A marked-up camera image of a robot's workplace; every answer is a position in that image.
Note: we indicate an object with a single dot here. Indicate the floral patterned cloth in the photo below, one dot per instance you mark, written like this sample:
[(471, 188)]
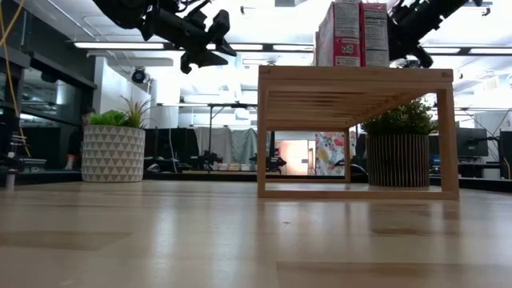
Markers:
[(330, 154)]

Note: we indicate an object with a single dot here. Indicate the black computer monitor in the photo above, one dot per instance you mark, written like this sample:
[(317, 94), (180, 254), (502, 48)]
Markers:
[(505, 154), (474, 142)]

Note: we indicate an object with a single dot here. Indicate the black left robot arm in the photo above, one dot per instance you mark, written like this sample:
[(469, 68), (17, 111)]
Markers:
[(124, 12)]

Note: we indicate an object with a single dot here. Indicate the long ceiling light strip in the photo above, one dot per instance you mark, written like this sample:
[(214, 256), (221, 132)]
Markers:
[(120, 45)]

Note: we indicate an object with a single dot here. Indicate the succulent in white triangle-pattern pot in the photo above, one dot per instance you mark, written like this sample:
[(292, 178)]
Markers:
[(114, 154)]

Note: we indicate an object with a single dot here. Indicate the dark glass partition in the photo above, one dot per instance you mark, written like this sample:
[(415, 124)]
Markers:
[(44, 100)]

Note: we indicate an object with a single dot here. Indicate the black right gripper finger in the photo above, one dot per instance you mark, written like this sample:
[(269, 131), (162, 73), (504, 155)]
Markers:
[(424, 57)]

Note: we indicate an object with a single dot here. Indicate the black dome security camera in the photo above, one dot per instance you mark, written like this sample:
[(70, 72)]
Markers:
[(138, 75)]

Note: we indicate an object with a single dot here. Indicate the red Froot Loops cereal box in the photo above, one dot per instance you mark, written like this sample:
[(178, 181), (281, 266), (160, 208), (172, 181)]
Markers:
[(344, 36), (374, 36)]

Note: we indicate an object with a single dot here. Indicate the black-framed background table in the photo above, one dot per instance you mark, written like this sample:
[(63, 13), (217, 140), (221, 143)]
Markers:
[(210, 120)]

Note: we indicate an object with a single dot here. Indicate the grey draped cloth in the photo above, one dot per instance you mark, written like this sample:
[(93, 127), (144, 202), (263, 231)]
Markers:
[(220, 144)]

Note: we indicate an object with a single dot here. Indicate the leafy plant in striped pot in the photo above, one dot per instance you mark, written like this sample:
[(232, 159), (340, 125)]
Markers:
[(398, 160)]

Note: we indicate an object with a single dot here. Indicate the person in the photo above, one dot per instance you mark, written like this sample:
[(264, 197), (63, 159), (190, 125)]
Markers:
[(76, 140)]

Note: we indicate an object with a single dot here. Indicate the small black background robot arm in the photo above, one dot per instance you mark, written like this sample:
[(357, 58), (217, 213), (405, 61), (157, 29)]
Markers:
[(276, 162), (206, 160)]

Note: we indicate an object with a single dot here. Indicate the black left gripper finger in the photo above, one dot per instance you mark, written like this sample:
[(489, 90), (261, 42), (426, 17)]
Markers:
[(222, 30), (200, 60)]

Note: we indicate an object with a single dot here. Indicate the wooden slatted shelf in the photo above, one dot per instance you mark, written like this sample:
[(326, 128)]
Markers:
[(352, 74)]

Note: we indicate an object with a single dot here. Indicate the small grey box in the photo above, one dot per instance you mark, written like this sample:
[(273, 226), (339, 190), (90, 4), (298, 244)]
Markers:
[(33, 164)]

